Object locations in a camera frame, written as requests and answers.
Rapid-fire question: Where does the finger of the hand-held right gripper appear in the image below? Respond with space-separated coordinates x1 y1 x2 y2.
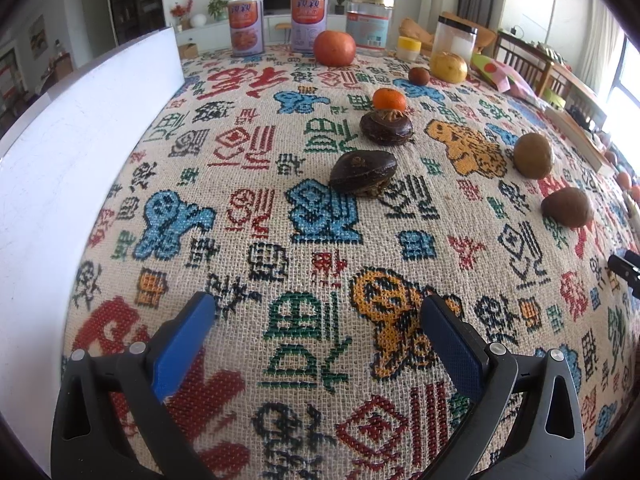
607 249 640 295

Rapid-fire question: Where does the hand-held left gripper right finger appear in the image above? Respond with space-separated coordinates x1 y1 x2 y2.
419 292 587 480

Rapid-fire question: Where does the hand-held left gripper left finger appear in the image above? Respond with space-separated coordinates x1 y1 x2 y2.
50 291 217 480

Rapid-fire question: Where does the small orange mandarin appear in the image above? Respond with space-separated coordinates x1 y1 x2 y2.
373 88 407 111

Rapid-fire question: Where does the yellow pear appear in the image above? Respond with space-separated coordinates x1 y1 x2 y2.
430 52 469 84

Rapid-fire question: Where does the brown potato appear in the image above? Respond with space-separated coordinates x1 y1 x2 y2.
541 187 595 229

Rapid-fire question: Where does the wooden tray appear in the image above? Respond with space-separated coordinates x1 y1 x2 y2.
544 104 617 177

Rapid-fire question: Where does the printed woven tablecloth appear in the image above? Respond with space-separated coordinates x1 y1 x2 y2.
62 42 640 480

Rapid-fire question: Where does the greenish brown kiwi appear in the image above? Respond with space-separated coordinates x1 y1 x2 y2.
513 132 555 180

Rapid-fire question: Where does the white board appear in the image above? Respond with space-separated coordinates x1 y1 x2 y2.
0 25 186 476

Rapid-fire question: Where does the wooden chair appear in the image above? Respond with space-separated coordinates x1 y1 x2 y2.
494 30 601 116

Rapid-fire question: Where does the colourful snack packet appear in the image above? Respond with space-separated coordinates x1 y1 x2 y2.
471 51 533 98

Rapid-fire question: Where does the clear container with black lid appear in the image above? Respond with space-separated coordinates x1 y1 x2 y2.
432 14 478 61

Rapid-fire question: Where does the small yellow lidded jar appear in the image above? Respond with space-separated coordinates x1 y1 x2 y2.
397 35 422 61

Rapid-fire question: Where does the brown paper bag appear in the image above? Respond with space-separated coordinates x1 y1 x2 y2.
399 17 437 52

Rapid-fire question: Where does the pink labelled can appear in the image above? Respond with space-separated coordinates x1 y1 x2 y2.
290 0 329 54
227 0 265 56

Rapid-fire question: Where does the white television cabinet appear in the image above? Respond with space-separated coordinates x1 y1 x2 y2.
175 12 351 61

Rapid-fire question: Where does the red flower plant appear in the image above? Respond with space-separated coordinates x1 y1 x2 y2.
169 0 194 30

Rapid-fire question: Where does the clear jar with gold lid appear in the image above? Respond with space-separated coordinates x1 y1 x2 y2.
345 0 395 55

